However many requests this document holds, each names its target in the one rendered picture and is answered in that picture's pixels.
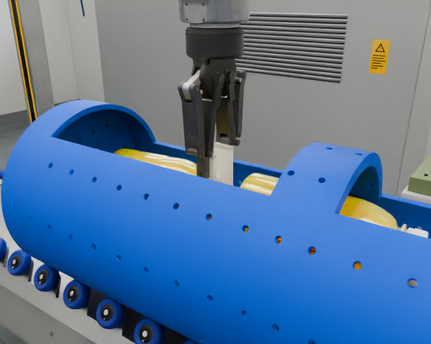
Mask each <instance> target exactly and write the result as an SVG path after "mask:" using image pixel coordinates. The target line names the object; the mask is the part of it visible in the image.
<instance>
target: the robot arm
mask: <svg viewBox="0 0 431 344"><path fill-rule="evenodd" d="M179 19H180V21H181V22H183V23H189V24H190V26H189V27H187V29H186V31H185V47H186V54H187V56H188V57H191V58H192V60H193V67H192V72H191V77H192V78H191V79H190V80H189V81H188V82H187V83H182V82H180V83H179V84H178V87H177V89H178V91H179V95H180V97H181V102H182V112H183V130H184V139H185V152H186V153H187V154H190V155H193V156H196V170H197V172H196V175H197V176H199V177H203V178H206V179H209V180H214V181H217V176H219V177H221V178H222V179H223V180H224V183H225V184H229V185H232V186H233V145H235V146H239V144H240V140H237V139H236V138H237V137H238V138H239V137H241V133H242V119H243V92H244V85H245V81H246V76H247V72H246V71H245V70H238V69H237V66H236V63H235V58H238V57H240V56H242V55H243V35H244V29H242V27H240V26H239V23H244V22H247V21H249V19H250V0H179ZM204 99H209V100H204ZM215 126H216V129H217V136H218V142H219V143H217V142H216V143H214V154H213V141H214V133H215Z"/></svg>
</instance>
